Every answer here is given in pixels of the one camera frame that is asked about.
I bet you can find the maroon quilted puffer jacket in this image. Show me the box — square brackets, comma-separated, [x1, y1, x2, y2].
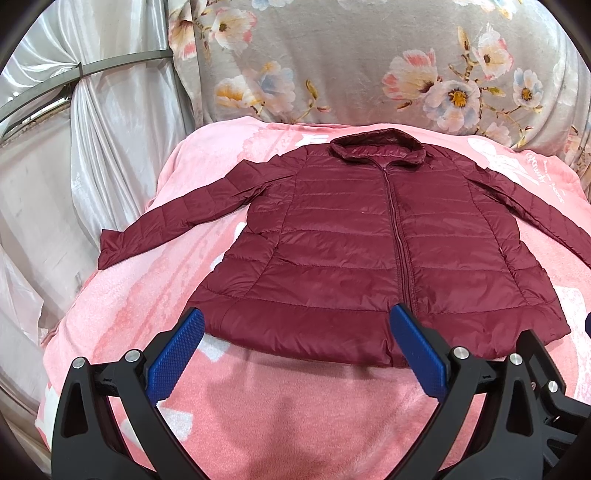
[98, 129, 590, 367]

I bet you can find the grey floral duvet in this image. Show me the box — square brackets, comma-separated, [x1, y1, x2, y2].
[168, 0, 590, 188]

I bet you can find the silver satin curtain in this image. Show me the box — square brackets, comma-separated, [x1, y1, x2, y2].
[1, 1, 197, 419]

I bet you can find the grey curtain tie band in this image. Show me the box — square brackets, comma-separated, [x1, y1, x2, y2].
[1, 49, 173, 121]

